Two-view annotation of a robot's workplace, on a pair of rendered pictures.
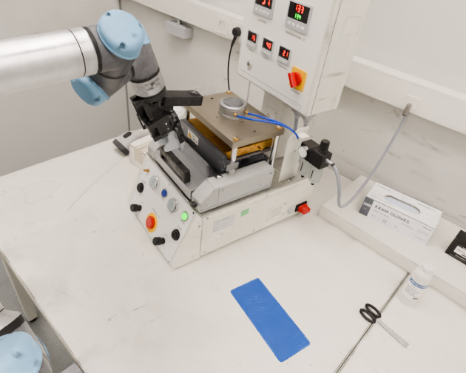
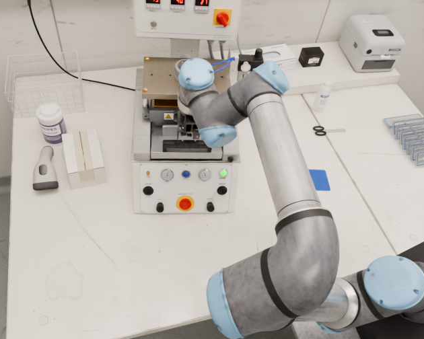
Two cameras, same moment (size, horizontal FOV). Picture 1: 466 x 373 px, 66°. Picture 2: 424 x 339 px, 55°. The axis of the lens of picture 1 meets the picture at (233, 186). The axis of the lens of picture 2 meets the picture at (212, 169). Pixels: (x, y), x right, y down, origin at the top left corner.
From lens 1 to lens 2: 99 cm
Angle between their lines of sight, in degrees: 44
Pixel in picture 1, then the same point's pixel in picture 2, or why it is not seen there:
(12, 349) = (398, 259)
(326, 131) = not seen: hidden behind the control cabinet
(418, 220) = (285, 58)
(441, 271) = (314, 79)
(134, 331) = not seen: hidden behind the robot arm
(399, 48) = not seen: outside the picture
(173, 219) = (210, 183)
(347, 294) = (301, 132)
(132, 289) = (239, 245)
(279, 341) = (317, 183)
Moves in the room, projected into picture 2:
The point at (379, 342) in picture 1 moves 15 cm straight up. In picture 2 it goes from (337, 139) to (350, 112)
